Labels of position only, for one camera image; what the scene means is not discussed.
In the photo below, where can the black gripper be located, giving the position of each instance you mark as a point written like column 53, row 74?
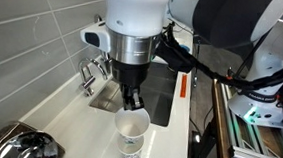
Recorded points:
column 131, row 73

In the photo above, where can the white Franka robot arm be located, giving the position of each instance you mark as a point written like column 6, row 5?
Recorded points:
column 136, row 5

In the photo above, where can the stainless steel sink basin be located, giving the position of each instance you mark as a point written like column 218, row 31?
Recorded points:
column 165, row 104

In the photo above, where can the chrome sink faucet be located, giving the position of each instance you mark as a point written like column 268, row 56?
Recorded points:
column 87, row 79

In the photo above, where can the orange rectangular sticker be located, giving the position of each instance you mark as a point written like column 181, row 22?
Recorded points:
column 183, row 86

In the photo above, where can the blue bowl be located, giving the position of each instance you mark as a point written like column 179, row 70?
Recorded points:
column 185, row 48

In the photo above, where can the black metal stand bar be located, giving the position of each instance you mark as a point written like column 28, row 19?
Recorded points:
column 203, row 145

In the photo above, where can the wooden cart top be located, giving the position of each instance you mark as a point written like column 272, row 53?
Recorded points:
column 218, row 117

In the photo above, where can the chrome gooseneck tap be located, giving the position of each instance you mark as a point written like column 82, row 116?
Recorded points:
column 97, row 18

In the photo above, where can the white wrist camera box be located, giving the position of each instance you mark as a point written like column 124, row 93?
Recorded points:
column 95, row 37

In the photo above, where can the aluminium extrusion frame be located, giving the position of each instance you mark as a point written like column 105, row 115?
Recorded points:
column 239, row 135

